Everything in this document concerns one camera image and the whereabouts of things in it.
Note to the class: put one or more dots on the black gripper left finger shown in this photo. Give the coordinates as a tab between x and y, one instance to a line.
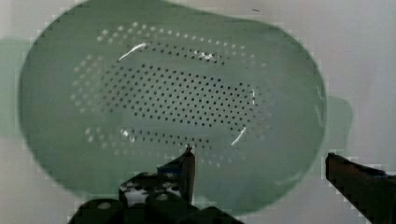
176	176

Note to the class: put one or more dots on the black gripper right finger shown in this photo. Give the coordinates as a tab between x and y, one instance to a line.
371	191

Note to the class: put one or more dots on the green plastic strainer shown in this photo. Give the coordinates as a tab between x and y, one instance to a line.
113	88

